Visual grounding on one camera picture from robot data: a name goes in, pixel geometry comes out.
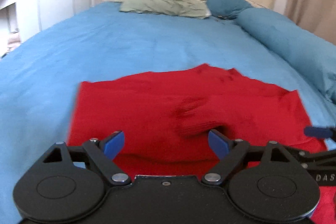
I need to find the red knitted garment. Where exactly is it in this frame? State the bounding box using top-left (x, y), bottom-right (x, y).
top-left (67, 63), bottom-right (336, 224)

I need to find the rolled blue duvet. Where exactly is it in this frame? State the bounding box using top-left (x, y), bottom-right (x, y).
top-left (236, 8), bottom-right (335, 103)

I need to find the blue bed sheet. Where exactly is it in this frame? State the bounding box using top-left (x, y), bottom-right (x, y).
top-left (1, 2), bottom-right (335, 223)

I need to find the dark teal pillow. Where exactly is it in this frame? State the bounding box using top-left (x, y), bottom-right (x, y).
top-left (207, 0), bottom-right (253, 19)

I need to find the green pillow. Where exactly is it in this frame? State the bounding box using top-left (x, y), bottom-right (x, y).
top-left (120, 0), bottom-right (211, 19)

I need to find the white shelf desk unit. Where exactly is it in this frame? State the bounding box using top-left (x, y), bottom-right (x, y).
top-left (1, 0), bottom-right (41, 56)

